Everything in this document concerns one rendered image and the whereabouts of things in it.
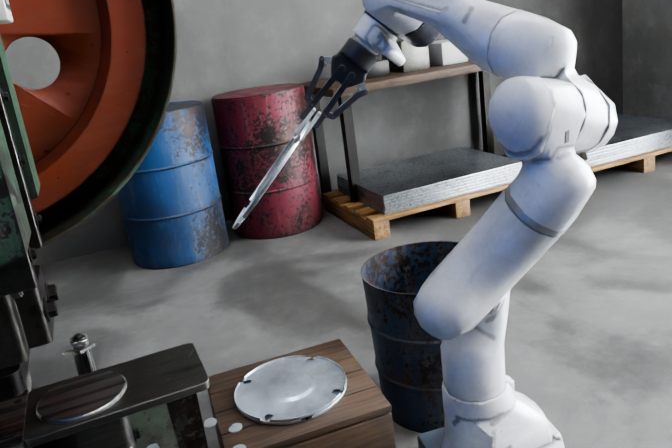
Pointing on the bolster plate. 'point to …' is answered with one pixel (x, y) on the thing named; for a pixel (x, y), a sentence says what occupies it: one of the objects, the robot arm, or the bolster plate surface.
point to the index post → (82, 354)
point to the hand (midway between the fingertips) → (307, 123)
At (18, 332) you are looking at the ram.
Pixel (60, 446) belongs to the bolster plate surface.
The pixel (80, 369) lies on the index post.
